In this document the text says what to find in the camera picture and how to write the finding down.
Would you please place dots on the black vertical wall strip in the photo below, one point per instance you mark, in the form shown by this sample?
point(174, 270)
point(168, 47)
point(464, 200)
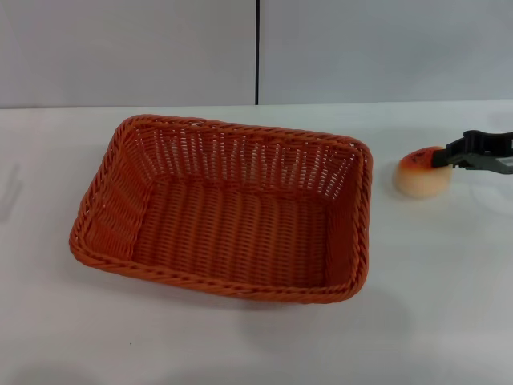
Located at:
point(257, 52)

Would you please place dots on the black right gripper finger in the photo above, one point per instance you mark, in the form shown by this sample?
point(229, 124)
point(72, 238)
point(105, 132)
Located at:
point(471, 163)
point(487, 142)

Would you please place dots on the round toasted bread bun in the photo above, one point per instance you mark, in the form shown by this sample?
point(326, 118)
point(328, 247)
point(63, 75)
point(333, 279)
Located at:
point(421, 182)

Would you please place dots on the orange woven plastic basket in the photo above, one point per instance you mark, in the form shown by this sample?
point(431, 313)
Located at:
point(232, 232)

